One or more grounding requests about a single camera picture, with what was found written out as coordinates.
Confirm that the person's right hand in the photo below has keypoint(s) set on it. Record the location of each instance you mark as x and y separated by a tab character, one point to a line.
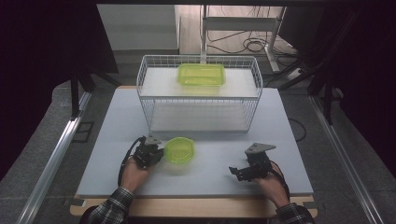
275	188

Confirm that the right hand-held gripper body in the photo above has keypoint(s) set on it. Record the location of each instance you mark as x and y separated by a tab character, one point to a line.
260	163

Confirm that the round green plastic container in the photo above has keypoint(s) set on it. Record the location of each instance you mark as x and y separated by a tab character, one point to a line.
180	151

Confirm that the rectangular green plastic container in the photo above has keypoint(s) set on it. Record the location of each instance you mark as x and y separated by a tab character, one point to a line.
200	74

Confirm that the aluminium rail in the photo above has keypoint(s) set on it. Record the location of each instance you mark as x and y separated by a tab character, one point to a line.
342	161
51	165

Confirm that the black metal stand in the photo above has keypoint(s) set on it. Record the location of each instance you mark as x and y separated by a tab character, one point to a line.
74	93
327	93

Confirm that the white cabinet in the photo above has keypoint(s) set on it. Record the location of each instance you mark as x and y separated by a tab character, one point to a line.
138	28

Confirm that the person's left hand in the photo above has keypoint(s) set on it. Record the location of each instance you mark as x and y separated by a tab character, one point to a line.
134	175

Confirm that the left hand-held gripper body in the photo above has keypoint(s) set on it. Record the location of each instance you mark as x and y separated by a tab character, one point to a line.
146	154

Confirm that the white metal desk frame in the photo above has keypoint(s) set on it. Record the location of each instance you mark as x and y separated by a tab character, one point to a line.
239	23

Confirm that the white power strip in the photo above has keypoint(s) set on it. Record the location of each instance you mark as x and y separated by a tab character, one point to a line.
294	74

